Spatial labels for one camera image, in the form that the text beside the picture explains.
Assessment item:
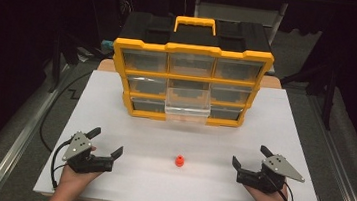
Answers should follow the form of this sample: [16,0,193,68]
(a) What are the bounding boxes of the small teal object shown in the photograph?
[100,39,116,52]

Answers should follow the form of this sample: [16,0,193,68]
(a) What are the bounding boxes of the long black floor cable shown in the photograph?
[36,65,94,157]

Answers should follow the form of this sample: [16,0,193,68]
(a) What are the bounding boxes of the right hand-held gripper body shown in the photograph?
[234,149,308,198]

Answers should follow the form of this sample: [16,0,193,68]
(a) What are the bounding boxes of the black stand leg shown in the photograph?
[276,55,340,132]
[47,28,107,99]

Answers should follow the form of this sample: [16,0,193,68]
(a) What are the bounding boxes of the small orange plastic cap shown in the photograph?
[174,153,186,168]

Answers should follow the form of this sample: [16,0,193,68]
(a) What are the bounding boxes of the person's left hand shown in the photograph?
[55,163,104,201]

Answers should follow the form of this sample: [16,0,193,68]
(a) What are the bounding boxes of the grid of clear organizer drawers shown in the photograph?
[115,45,266,124]

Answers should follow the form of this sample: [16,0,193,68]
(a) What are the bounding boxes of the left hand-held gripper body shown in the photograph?
[59,130,117,178]

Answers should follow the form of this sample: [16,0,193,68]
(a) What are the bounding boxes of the left hand-held gripper black cable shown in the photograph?
[47,137,74,192]

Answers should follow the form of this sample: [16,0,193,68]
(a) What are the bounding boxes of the yellow black organizer cabinet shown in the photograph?
[105,7,279,133]

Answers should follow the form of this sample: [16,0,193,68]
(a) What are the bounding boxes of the white board mat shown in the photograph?
[32,63,338,201]

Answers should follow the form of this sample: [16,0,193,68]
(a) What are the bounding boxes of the clear plastic drawer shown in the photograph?
[162,86,215,127]

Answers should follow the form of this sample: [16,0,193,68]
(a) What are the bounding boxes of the aluminium floor rail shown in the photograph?
[0,56,75,201]
[296,93,357,201]

